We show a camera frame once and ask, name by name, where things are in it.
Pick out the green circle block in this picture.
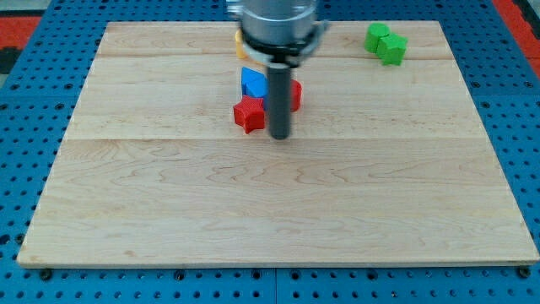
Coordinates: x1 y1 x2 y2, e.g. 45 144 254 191
364 23 391 53

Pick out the red circle block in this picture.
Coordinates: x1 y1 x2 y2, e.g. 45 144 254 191
290 79 302 112

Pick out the blue cube block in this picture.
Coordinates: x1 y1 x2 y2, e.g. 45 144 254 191
244 78 267 98

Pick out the yellow block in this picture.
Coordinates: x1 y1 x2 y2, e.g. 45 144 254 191
235 30 248 59

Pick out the blue triangle block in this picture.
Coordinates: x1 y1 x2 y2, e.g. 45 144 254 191
240 67 266 95

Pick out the wooden board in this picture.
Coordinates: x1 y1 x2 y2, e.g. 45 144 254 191
17 21 539 269

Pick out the red star block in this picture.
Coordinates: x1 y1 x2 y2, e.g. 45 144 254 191
233 95 266 133

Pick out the green star block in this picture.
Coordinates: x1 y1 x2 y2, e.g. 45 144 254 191
375 33 408 66

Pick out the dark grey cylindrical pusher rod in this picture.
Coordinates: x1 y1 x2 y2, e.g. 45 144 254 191
267 63 292 140

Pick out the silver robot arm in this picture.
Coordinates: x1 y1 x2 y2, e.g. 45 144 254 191
226 0 329 139

